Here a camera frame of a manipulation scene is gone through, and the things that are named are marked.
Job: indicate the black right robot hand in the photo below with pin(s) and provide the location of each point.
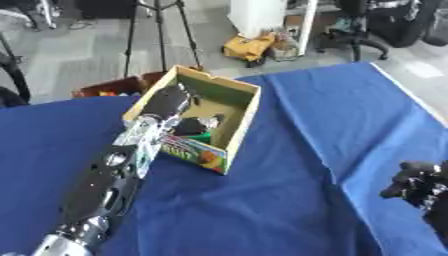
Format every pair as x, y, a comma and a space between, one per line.
421, 186

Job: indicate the white cabinet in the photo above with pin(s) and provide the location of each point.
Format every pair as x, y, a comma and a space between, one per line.
262, 16

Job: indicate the black tripod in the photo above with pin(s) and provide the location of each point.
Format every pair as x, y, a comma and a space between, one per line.
158, 33

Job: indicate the clear plastic bag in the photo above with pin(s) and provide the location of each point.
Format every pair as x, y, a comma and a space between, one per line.
284, 46

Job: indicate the brown bin with toys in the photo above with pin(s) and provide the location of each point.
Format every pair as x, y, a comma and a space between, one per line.
116, 87

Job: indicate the tan cardboard box green inside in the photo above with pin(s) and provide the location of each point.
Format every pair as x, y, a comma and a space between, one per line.
233, 100

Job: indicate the black chair with curved frame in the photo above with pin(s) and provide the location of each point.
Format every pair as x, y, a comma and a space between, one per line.
14, 83

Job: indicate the yellow bag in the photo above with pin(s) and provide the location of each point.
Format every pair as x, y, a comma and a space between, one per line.
248, 46

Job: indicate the large black bag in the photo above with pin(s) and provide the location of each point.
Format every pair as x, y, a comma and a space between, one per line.
402, 20

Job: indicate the small green toy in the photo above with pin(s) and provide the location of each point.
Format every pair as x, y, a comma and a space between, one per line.
202, 137

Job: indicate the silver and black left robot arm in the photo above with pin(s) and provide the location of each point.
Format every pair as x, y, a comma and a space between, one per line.
96, 190

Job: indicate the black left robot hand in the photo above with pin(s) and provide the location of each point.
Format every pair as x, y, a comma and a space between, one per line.
167, 100

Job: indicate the black office chair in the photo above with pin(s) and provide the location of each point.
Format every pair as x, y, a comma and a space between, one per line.
356, 31

